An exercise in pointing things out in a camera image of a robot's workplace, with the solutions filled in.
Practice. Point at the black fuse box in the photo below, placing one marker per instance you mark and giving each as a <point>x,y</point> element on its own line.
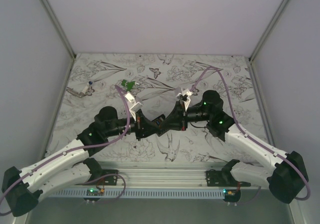
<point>158,121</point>

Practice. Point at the aluminium rail beam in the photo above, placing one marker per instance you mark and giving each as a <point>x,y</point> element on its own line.
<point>135,174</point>

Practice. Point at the left small circuit board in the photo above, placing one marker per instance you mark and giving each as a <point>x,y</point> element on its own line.
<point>95,191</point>

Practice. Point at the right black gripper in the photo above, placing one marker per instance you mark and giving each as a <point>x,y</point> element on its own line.
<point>172,121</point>

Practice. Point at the aluminium frame post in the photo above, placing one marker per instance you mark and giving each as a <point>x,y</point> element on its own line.
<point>58,28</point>
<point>267,32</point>

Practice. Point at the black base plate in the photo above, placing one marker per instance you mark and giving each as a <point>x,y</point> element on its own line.
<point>222,178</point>
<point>105,177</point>

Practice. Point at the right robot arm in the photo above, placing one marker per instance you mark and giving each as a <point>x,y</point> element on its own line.
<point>284,174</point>

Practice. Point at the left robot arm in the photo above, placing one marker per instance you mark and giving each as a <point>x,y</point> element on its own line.
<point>74,164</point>

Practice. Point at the right aluminium frame post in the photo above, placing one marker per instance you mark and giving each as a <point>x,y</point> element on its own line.
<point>267,32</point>

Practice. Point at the small circuit board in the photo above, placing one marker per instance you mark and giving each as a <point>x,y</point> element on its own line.
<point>231,192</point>
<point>95,191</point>

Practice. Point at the left aluminium frame post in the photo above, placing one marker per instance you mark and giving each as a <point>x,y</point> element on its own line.
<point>58,28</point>

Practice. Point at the floral patterned table mat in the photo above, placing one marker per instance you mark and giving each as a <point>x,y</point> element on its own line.
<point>159,76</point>

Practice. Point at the metal bracket with blue knob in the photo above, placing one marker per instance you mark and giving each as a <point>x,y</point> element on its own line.
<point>86,91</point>

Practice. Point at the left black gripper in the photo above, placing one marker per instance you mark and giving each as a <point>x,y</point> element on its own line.
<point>143,127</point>

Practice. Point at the right small circuit board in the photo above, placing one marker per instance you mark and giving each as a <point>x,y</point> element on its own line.
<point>231,192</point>

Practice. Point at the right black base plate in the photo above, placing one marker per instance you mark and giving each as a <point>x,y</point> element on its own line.
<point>222,178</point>

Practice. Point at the green connector part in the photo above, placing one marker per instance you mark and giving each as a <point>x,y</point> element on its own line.
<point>130,86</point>

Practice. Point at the grey slotted cable duct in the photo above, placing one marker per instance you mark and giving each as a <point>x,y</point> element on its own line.
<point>144,193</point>

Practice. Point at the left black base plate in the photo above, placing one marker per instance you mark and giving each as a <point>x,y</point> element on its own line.
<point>105,177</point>

